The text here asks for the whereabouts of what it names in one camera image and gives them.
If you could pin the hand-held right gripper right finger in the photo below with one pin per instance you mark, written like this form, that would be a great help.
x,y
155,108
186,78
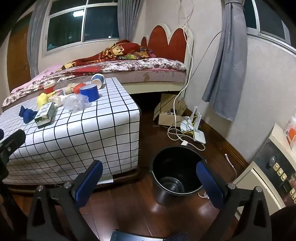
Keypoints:
x,y
209,185

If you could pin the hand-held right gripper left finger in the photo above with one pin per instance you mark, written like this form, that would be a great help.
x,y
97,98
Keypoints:
x,y
89,183

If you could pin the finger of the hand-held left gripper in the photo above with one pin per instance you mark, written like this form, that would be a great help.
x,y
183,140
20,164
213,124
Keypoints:
x,y
1,134
13,139

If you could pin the blue cloth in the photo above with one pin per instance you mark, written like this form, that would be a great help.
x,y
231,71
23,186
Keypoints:
x,y
26,114

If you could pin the green carton box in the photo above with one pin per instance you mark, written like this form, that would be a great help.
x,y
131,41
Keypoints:
x,y
45,114

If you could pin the black plastic bucket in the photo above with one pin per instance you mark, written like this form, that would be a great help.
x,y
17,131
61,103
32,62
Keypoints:
x,y
166,166

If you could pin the yellow cloth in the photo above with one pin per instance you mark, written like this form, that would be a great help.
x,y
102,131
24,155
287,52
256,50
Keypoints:
x,y
42,99

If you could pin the white tissue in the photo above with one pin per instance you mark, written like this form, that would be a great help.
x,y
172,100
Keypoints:
x,y
56,100

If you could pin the red white paper cup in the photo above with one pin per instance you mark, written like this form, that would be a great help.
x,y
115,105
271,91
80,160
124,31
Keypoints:
x,y
48,88

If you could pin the clear plastic bag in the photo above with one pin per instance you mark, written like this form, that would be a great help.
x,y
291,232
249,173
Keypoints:
x,y
75,103

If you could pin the beige paper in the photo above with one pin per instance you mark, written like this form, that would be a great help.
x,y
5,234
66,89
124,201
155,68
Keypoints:
x,y
69,88

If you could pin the red round cap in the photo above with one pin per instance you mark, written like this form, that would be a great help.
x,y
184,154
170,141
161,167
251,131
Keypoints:
x,y
79,87

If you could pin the blue white paper cup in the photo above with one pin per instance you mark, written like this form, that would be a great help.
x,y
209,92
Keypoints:
x,y
97,82

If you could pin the dark wooden table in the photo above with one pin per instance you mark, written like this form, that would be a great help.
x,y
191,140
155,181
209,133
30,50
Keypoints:
x,y
129,174

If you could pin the white power strip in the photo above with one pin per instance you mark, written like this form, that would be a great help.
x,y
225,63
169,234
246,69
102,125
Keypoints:
x,y
184,143

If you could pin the flat white router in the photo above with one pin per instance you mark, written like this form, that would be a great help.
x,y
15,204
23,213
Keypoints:
x,y
198,136

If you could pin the blue striped shoe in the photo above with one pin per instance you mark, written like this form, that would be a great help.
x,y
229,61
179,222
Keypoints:
x,y
177,237

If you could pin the upright white router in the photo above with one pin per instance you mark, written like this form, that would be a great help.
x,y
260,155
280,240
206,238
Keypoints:
x,y
185,125

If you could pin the blue white booklet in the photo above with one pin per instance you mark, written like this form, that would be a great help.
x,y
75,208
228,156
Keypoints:
x,y
134,236

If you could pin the pink cloth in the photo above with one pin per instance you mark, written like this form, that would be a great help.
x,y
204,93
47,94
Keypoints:
x,y
48,70

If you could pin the brown wooden door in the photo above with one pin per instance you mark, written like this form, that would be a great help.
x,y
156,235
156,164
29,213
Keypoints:
x,y
18,58

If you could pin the brown cardboard box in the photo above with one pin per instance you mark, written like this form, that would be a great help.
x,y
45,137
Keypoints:
x,y
166,119

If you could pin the black power adapter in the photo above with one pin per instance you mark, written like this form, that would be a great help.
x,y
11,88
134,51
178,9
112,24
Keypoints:
x,y
170,113

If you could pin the orange white box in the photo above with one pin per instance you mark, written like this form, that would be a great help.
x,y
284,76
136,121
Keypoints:
x,y
291,134

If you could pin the white bed with red headboard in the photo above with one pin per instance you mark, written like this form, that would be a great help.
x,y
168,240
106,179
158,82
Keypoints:
x,y
161,87

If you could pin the tied grey curtain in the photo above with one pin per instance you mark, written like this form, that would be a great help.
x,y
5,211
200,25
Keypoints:
x,y
226,69

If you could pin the floral bedsheet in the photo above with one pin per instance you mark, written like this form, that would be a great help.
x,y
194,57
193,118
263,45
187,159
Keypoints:
x,y
138,64

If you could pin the red printed blanket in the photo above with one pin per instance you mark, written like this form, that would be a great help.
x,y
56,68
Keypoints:
x,y
111,52

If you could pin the large white framed window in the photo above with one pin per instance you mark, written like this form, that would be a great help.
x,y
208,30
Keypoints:
x,y
99,23

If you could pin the corner white framed window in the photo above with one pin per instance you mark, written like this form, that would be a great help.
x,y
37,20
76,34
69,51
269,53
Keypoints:
x,y
266,18

